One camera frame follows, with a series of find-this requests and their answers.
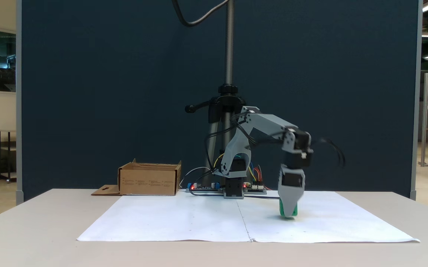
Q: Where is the white paper sheet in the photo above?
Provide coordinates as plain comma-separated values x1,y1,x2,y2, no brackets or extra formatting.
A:
76,191,421,244

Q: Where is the thin white cable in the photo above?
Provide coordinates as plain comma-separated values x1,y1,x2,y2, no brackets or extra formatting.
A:
179,166,211,188

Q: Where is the blue circuit board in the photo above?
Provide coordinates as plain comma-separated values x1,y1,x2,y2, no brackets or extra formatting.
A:
186,182,224,194

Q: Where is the framed wall window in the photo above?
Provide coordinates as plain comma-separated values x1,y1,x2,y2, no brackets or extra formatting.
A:
0,27,17,96

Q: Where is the green circuit board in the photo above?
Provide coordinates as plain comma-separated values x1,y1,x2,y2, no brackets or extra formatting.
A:
244,182,267,194

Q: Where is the brown cardboard box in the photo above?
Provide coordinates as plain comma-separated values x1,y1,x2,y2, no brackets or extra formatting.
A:
91,159,182,196

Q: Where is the black and silver tripod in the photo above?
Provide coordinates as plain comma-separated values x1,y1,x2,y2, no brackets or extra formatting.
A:
185,0,248,189

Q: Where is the thick grey camera cable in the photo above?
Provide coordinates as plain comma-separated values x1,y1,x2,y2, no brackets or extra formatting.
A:
172,0,230,27

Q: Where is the green die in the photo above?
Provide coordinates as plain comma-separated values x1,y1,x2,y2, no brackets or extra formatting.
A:
280,198,298,220

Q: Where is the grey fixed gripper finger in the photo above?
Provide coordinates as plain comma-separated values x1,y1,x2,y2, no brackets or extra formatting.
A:
278,190,306,218

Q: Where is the black shelf cart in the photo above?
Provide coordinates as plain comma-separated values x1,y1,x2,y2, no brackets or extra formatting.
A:
0,130,17,183

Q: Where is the dark blue partition panel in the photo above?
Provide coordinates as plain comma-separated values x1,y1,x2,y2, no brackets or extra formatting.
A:
16,0,422,204

